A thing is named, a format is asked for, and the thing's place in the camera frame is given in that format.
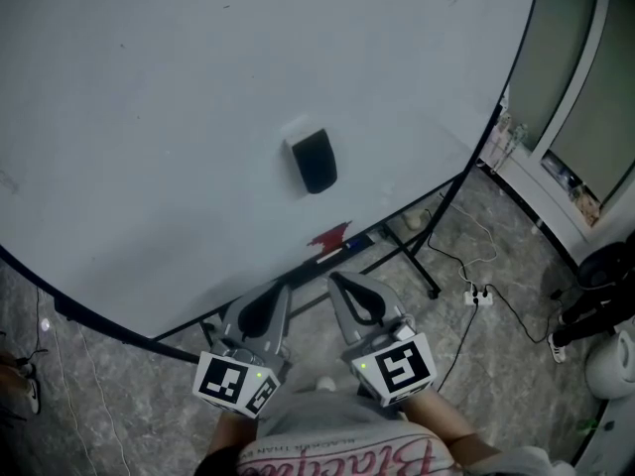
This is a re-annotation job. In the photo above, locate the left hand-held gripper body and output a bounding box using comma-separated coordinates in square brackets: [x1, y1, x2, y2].
[191, 333, 288, 419]

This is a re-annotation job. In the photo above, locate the black power cable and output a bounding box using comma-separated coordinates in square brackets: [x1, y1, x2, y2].
[425, 208, 478, 297]
[481, 283, 565, 345]
[435, 303, 480, 392]

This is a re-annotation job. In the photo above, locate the person's printed grey shirt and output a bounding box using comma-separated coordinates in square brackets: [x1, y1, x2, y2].
[236, 388, 576, 476]

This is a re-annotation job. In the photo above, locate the person's left forearm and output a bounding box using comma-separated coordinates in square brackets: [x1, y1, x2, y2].
[203, 408, 260, 476]

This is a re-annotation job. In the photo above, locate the black metal stand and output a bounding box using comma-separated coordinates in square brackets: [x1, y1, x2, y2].
[52, 166, 483, 366]

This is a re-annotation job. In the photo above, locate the white power strip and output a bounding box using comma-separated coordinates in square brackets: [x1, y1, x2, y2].
[462, 289, 498, 308]

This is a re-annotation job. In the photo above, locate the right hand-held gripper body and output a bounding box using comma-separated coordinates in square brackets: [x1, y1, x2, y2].
[345, 316, 439, 409]

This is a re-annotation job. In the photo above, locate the person's right forearm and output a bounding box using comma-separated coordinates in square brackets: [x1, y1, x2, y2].
[396, 388, 503, 471]

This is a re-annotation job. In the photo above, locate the white power cable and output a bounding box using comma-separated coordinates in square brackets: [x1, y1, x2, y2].
[439, 193, 499, 290]

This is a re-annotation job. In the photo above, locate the black and white sneaker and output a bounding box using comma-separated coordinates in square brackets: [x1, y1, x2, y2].
[23, 376, 44, 416]

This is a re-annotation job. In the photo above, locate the white framed glass window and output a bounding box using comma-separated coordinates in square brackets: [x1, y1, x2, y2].
[504, 0, 635, 245]

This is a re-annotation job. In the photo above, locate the pile of colourful packets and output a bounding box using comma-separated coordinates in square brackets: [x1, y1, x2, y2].
[540, 150, 602, 228]

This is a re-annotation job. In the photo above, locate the clutter of small bottles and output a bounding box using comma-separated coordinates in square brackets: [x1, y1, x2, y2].
[487, 110, 530, 174]

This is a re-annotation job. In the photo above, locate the black whiteboard eraser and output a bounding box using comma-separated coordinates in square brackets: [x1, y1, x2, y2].
[282, 126, 340, 196]

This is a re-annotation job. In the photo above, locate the white round appliance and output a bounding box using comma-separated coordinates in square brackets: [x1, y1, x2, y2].
[584, 328, 635, 401]

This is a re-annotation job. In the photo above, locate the thin black floor cable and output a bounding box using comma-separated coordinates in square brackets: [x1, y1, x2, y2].
[14, 285, 50, 371]

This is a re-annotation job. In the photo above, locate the red marker pen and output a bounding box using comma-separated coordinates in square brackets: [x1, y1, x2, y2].
[306, 220, 353, 255]

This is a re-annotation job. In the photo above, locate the large white whiteboard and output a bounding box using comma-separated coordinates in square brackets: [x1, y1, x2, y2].
[0, 0, 543, 341]

